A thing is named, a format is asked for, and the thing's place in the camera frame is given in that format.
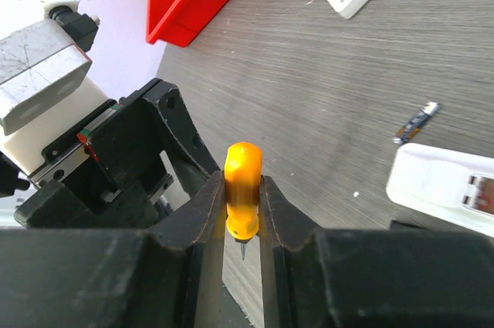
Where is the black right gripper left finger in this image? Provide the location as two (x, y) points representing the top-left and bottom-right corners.
(1, 172), (225, 327)

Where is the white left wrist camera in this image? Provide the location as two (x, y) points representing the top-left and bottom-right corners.
(1, 0), (108, 178)

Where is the white remote control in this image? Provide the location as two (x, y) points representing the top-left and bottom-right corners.
(386, 143), (493, 237)

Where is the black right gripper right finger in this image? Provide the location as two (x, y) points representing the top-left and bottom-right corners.
(259, 176), (493, 327)

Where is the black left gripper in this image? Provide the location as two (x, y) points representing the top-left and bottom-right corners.
(14, 78), (219, 228)

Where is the orange handled screwdriver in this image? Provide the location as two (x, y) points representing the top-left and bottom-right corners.
(224, 142), (263, 259)

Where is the black AAA battery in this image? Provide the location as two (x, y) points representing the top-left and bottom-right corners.
(393, 101), (442, 145)

